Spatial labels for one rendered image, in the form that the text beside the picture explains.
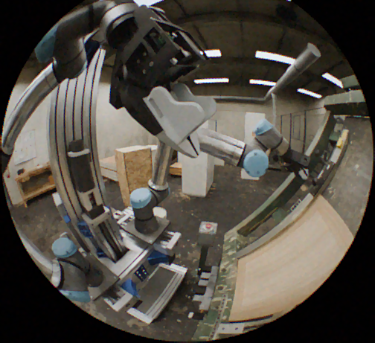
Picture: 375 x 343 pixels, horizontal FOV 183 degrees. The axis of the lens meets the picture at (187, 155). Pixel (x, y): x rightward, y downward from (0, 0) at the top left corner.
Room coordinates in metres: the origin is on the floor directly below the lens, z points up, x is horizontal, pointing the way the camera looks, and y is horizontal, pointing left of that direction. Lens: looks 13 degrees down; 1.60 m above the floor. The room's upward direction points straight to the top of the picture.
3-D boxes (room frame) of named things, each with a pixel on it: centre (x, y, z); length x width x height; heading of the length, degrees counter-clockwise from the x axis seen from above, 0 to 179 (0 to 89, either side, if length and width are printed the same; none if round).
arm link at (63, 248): (0.08, 0.42, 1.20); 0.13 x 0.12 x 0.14; 34
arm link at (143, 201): (0.55, 0.24, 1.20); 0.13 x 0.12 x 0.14; 155
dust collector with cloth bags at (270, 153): (4.66, -3.74, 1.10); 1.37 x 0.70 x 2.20; 158
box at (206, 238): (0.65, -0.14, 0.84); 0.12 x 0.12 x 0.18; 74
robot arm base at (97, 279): (0.08, 0.43, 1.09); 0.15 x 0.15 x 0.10
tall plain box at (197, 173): (2.97, -0.29, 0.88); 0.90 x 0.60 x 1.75; 158
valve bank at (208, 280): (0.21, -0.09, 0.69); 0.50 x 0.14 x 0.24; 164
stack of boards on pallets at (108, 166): (4.25, 1.99, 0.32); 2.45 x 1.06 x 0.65; 158
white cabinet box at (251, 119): (3.70, -2.09, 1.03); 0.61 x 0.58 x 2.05; 158
